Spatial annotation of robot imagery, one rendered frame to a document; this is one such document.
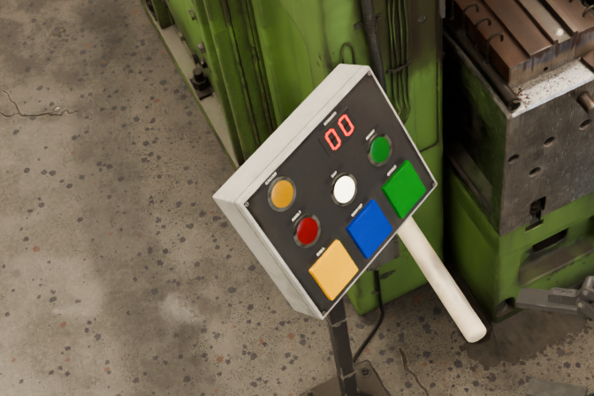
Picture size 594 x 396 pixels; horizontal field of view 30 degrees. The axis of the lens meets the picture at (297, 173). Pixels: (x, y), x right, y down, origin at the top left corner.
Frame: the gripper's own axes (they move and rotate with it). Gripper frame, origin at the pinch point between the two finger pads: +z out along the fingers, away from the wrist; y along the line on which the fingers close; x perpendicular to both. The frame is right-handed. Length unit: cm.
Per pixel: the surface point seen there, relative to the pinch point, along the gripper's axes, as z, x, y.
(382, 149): 41, -51, -5
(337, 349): 67, -69, -67
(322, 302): 46, -31, -24
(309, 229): 47, -33, -11
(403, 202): 38, -52, -16
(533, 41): 25, -92, -2
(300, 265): 48, -30, -16
